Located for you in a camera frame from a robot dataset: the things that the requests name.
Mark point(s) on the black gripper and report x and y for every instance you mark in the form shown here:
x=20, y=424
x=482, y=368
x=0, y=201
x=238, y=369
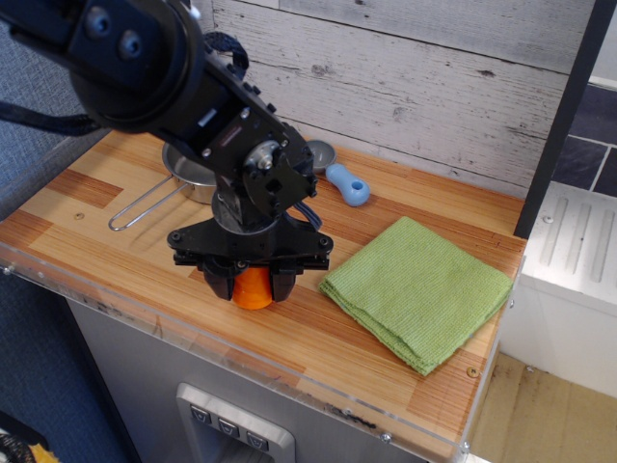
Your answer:
x=221, y=255

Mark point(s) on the orange toy carrot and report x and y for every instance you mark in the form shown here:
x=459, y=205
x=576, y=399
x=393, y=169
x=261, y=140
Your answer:
x=252, y=289

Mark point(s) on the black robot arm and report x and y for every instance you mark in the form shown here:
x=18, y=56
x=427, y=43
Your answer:
x=146, y=67

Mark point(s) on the green folded cloth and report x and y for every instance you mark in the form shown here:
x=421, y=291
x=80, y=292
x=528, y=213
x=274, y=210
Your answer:
x=419, y=294

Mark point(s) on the stainless steel pot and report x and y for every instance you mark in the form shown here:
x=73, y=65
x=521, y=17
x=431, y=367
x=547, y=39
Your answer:
x=191, y=179

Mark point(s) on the blue grey measuring scoop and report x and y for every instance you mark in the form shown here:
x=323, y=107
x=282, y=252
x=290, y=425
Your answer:
x=354, y=190

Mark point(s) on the silver toy fridge cabinet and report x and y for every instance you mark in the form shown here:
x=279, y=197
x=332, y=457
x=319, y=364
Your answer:
x=199, y=401

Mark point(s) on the clear acrylic edge guard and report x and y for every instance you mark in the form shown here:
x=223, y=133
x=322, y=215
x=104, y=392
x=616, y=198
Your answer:
x=317, y=348

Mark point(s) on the black yellow object corner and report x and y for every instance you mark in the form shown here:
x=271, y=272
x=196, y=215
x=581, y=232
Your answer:
x=21, y=443

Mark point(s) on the white toy sink unit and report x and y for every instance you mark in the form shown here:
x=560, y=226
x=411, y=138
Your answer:
x=562, y=317

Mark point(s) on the black right vertical post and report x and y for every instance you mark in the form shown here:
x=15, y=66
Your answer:
x=587, y=54

